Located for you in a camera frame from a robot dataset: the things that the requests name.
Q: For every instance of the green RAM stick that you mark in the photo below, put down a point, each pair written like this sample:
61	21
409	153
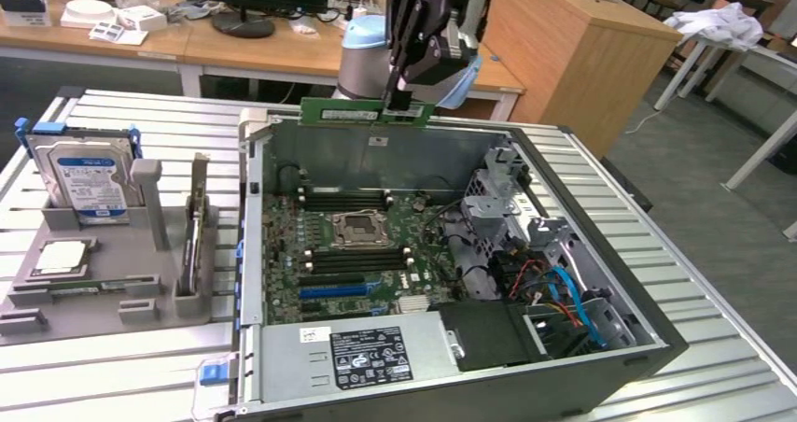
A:
343	112
82	289

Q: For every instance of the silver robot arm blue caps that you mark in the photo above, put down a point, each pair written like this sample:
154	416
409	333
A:
365	62

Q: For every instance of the black RAM slot bank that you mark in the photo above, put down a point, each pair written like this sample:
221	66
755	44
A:
358	261
346	199

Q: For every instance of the wooden desk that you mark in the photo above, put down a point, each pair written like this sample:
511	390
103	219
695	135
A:
250	51

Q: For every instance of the wooden cabinet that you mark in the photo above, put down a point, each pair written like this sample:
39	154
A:
579	58

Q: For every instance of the metal disk bay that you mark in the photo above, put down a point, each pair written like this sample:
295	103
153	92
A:
493	212

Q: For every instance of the metal CPU socket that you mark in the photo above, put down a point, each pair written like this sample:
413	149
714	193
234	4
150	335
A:
358	229

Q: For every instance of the white small box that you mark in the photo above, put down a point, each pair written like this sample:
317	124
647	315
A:
142	18

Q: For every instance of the white paper sheets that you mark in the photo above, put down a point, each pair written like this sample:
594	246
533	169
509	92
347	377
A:
115	33

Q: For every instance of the white cloth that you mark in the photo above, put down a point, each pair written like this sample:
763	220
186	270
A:
723	23

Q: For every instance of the green motherboard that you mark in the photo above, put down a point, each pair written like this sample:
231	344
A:
374	272

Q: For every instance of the black expansion slot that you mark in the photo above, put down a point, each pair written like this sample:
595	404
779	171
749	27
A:
334	279

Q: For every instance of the graphics card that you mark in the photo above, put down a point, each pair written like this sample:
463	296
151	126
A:
197	235

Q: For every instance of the blue expansion slot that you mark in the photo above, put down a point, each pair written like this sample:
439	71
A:
334	291

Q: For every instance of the open grey PC case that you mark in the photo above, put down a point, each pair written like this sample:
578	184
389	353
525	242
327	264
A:
623	235

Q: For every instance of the hard disk in blue caddy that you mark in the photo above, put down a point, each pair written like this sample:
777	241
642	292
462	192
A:
85	179

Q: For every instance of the white table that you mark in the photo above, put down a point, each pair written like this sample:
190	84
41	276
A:
773	128

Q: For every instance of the white labelled box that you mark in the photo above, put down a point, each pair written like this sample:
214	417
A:
22	11

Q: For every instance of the black fan shroud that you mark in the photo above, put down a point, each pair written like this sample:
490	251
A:
486	333

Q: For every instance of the grey power supply with label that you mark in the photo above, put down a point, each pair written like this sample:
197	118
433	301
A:
299	361

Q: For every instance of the silver CPU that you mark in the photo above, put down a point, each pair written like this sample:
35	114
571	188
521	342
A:
61	256

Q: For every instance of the grey parts rack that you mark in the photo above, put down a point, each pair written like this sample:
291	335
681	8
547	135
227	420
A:
106	310

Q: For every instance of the blue case latch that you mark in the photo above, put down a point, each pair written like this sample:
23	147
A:
210	374

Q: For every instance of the black wrist camera block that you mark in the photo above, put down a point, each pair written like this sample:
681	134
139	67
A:
450	60

